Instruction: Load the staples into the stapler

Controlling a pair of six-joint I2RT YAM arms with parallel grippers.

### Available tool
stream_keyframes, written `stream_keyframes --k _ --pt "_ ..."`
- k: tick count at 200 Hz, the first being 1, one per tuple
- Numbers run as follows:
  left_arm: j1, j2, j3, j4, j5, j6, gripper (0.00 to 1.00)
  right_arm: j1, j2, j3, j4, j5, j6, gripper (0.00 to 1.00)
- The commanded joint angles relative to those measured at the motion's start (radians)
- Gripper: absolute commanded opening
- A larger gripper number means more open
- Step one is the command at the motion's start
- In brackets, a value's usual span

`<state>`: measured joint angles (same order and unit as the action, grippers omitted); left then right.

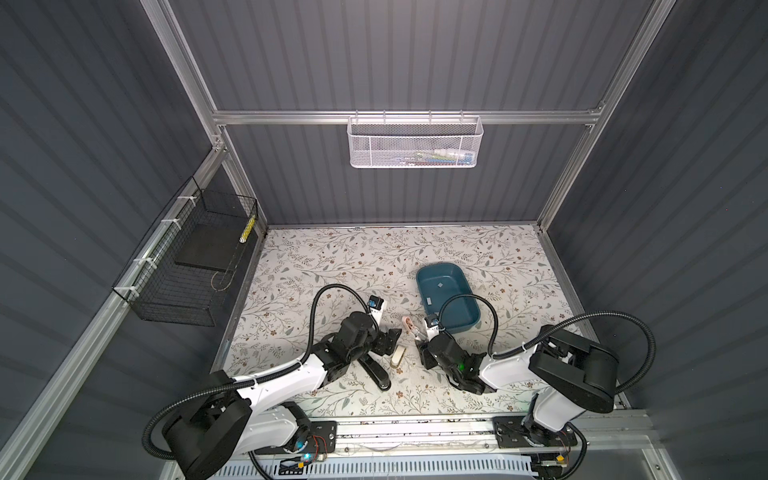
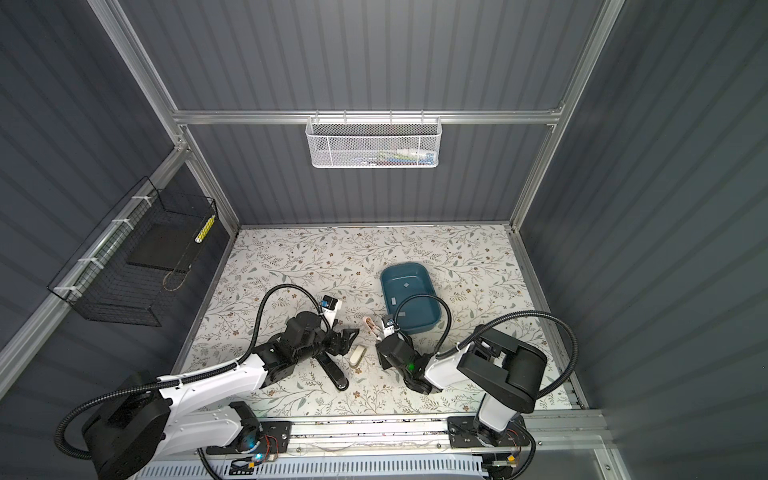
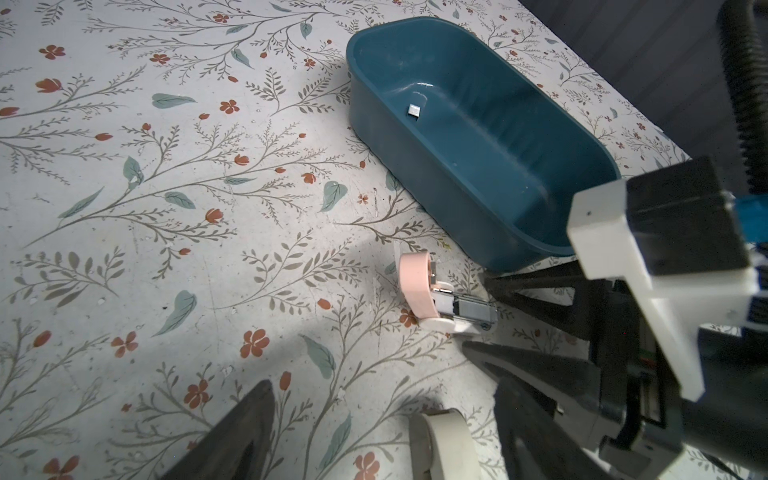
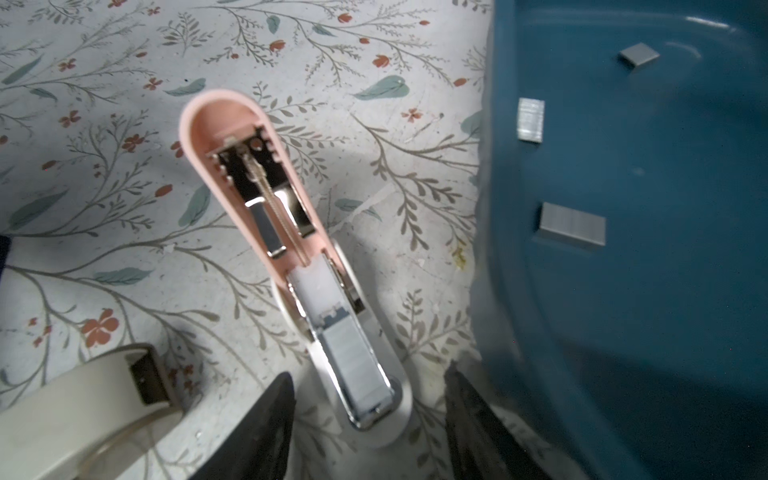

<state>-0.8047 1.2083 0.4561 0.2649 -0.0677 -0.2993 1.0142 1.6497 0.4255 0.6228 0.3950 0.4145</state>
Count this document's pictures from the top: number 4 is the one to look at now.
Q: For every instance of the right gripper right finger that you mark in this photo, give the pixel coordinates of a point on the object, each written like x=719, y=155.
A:
x=480, y=446

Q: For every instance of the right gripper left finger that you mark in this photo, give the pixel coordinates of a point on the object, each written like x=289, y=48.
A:
x=258, y=447

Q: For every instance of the pink mini stapler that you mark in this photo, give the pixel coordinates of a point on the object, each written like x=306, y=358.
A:
x=233, y=146

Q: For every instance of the beige mini stapler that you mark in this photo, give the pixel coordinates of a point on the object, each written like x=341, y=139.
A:
x=92, y=422

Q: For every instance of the teal plastic tray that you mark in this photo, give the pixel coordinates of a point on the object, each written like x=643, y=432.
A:
x=646, y=358

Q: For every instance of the staple strip three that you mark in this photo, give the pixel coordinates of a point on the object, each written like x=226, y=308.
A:
x=572, y=226

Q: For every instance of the staple strip two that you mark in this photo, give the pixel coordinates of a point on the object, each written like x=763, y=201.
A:
x=530, y=120

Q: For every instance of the staple strip one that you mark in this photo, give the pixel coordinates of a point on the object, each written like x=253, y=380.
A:
x=638, y=55

